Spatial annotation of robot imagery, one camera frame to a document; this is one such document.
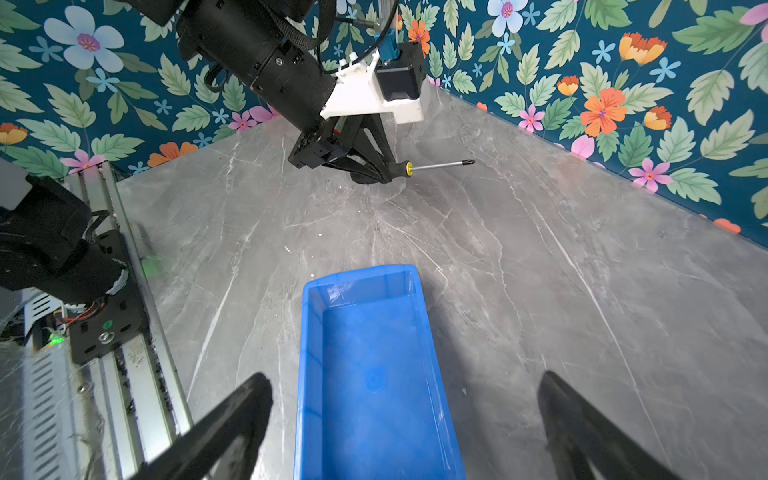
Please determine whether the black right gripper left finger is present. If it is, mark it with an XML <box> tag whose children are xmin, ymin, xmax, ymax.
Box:
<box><xmin>134</xmin><ymin>373</ymin><xmax>273</xmax><ymax>479</ymax></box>

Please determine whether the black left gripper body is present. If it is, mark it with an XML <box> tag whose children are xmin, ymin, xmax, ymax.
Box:
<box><xmin>287</xmin><ymin>115</ymin><xmax>365</xmax><ymax>169</ymax></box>

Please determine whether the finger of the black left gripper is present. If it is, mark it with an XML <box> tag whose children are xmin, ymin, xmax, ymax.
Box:
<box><xmin>326</xmin><ymin>157</ymin><xmax>393</xmax><ymax>184</ymax></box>
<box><xmin>358</xmin><ymin>114</ymin><xmax>397</xmax><ymax>180</ymax></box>

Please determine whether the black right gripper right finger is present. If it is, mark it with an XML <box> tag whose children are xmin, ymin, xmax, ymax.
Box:
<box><xmin>537</xmin><ymin>370</ymin><xmax>678</xmax><ymax>479</ymax></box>

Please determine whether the yellow black handled screwdriver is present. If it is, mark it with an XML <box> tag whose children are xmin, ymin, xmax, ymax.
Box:
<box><xmin>385</xmin><ymin>159</ymin><xmax>476</xmax><ymax>178</ymax></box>

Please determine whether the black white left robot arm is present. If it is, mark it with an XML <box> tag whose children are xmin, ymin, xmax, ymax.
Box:
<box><xmin>131</xmin><ymin>0</ymin><xmax>409</xmax><ymax>184</ymax></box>

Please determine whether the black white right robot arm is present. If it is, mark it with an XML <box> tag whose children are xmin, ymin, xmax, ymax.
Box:
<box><xmin>1</xmin><ymin>172</ymin><xmax>465</xmax><ymax>479</ymax></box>

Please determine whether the blue plastic bin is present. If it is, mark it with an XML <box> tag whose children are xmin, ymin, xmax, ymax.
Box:
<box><xmin>293</xmin><ymin>264</ymin><xmax>466</xmax><ymax>479</ymax></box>

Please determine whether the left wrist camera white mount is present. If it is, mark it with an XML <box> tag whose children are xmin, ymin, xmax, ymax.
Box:
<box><xmin>321</xmin><ymin>43</ymin><xmax>427</xmax><ymax>124</ymax></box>

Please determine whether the aluminium mounting rail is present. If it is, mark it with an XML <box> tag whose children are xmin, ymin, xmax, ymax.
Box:
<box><xmin>66</xmin><ymin>163</ymin><xmax>193</xmax><ymax>479</ymax></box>

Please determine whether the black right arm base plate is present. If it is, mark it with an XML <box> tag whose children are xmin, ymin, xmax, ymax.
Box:
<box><xmin>67</xmin><ymin>230</ymin><xmax>149</xmax><ymax>365</ymax></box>

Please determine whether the white slotted cable duct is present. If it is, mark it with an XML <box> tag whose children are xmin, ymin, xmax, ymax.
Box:
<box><xmin>17</xmin><ymin>287</ymin><xmax>82</xmax><ymax>480</ymax></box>

